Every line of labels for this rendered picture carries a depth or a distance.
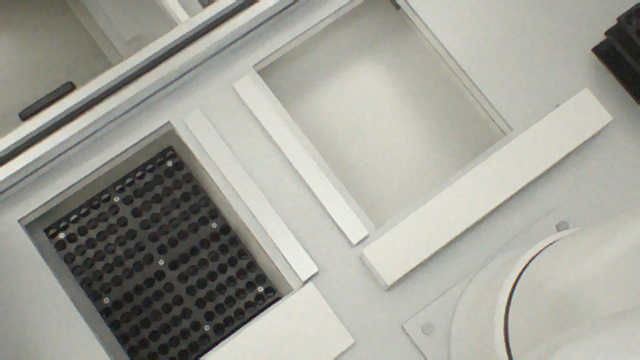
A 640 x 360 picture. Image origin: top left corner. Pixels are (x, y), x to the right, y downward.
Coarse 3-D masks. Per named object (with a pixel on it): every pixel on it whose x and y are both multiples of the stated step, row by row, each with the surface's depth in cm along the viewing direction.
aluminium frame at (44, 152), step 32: (256, 0) 97; (288, 0) 99; (224, 32) 97; (256, 32) 101; (160, 64) 95; (192, 64) 97; (128, 96) 94; (160, 96) 99; (64, 128) 93; (96, 128) 95; (0, 160) 91; (32, 160) 92; (0, 192) 94
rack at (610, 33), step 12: (624, 12) 94; (636, 12) 98; (624, 24) 94; (636, 24) 94; (612, 36) 97; (624, 36) 97; (636, 36) 94; (600, 48) 102; (612, 48) 102; (624, 48) 97; (636, 48) 97; (600, 60) 102; (612, 60) 102; (624, 60) 102; (636, 60) 97; (612, 72) 102; (624, 72) 102; (636, 72) 102; (624, 84) 101; (636, 84) 101; (636, 96) 101
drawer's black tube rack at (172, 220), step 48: (144, 192) 101; (192, 192) 104; (96, 240) 99; (144, 240) 99; (192, 240) 100; (240, 240) 100; (96, 288) 98; (144, 288) 98; (192, 288) 101; (240, 288) 98; (144, 336) 97; (192, 336) 97
